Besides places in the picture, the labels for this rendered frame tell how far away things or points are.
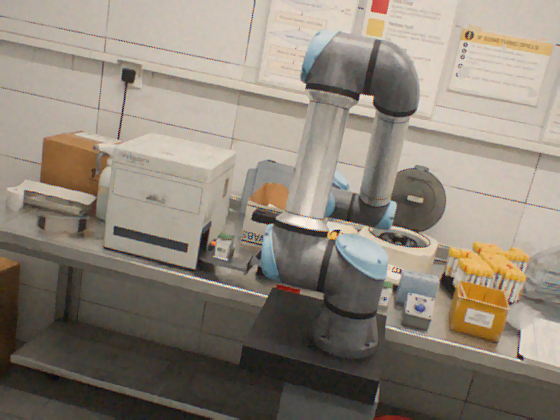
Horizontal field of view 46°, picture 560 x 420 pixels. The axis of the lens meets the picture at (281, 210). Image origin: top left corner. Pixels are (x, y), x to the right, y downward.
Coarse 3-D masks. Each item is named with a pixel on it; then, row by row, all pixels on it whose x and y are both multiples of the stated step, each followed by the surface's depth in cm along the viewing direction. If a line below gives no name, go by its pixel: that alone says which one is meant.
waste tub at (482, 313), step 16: (464, 288) 184; (480, 288) 183; (464, 304) 172; (480, 304) 171; (496, 304) 183; (464, 320) 173; (480, 320) 172; (496, 320) 171; (480, 336) 173; (496, 336) 172
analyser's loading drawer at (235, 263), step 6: (204, 252) 185; (210, 252) 186; (198, 258) 181; (204, 258) 181; (210, 258) 181; (216, 258) 180; (222, 258) 180; (228, 258) 180; (234, 258) 185; (216, 264) 181; (222, 264) 180; (228, 264) 180; (234, 264) 180; (240, 264) 181; (246, 264) 178; (240, 270) 180; (246, 270) 179
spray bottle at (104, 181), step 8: (96, 144) 198; (104, 144) 199; (112, 144) 201; (112, 152) 201; (96, 160) 200; (112, 160) 202; (104, 168) 204; (104, 176) 202; (104, 184) 202; (104, 192) 203; (104, 200) 204; (96, 208) 207; (104, 208) 205; (96, 216) 207; (104, 216) 205
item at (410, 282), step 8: (408, 272) 182; (416, 272) 184; (400, 280) 183; (408, 280) 181; (416, 280) 180; (424, 280) 180; (432, 280) 180; (400, 288) 181; (408, 288) 181; (416, 288) 181; (424, 288) 181; (432, 288) 181; (400, 296) 182; (432, 296) 181; (400, 304) 183
